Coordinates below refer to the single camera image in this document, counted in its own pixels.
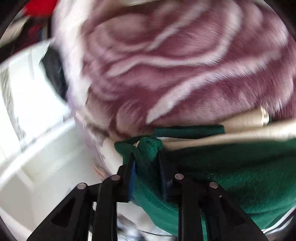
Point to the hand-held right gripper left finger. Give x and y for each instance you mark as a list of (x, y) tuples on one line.
[(131, 183)]

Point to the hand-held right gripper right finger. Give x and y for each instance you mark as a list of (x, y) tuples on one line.
[(164, 178)]

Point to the green and cream varsity jacket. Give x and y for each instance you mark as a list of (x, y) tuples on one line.
[(219, 162)]

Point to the white cabinet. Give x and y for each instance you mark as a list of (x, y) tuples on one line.
[(34, 143)]

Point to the floral plush blanket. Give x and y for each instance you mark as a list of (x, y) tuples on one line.
[(173, 69)]

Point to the black bag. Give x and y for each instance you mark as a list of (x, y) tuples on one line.
[(54, 71)]

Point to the red cloth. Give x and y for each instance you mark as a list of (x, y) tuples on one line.
[(39, 7)]

